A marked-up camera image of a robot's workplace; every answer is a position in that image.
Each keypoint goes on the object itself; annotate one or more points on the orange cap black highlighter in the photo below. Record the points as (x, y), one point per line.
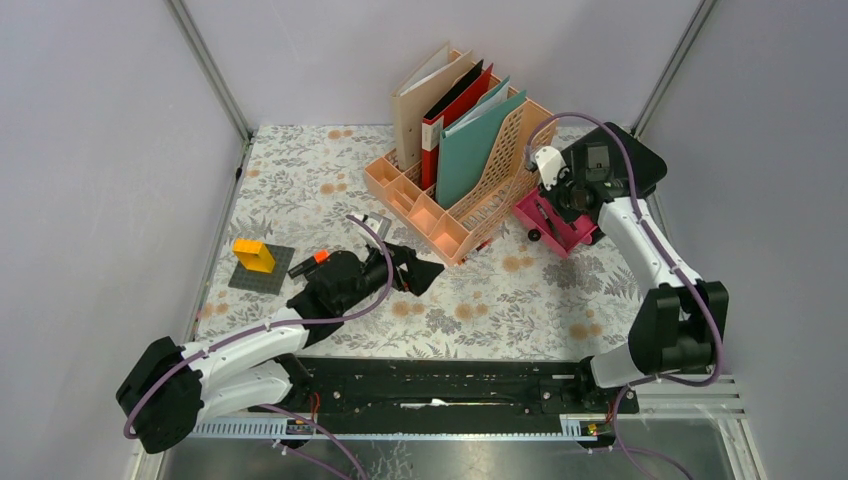
(309, 264)

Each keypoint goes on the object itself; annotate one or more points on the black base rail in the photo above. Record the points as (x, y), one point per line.
(357, 386)

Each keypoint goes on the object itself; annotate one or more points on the grey slotted cable duct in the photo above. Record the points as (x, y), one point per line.
(406, 425)

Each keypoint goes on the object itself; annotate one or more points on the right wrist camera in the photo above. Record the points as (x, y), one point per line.
(548, 161)

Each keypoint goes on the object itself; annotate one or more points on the left aluminium frame post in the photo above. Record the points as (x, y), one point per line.
(204, 57)

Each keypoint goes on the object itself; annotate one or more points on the magenta gel pen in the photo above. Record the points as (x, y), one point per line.
(554, 232)

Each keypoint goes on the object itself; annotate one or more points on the teal file folder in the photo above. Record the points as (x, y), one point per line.
(466, 144)

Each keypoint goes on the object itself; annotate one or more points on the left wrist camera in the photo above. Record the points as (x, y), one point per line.
(379, 224)

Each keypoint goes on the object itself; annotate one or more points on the black pink drawer unit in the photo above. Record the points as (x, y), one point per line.
(629, 167)

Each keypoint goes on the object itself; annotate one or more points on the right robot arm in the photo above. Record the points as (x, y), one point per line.
(680, 323)

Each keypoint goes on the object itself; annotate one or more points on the floral tablecloth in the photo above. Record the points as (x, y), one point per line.
(514, 299)

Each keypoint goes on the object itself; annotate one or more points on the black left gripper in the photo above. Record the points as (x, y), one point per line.
(420, 272)

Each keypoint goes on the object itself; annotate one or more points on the peach plastic file organizer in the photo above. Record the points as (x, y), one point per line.
(410, 195)

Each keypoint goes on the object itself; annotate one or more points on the beige file binder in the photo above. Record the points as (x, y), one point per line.
(420, 91)

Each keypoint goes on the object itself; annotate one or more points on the yellow building block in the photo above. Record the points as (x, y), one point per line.
(254, 255)

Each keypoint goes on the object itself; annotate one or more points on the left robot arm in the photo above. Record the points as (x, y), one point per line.
(172, 387)

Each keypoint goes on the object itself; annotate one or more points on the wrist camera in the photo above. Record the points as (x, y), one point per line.
(379, 224)
(548, 161)

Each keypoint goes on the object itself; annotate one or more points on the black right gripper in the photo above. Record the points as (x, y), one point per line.
(565, 176)

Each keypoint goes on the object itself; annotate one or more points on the aluminium frame post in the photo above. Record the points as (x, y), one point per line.
(692, 31)
(204, 57)

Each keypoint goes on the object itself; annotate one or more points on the right aluminium frame post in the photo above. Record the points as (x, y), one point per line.
(692, 31)

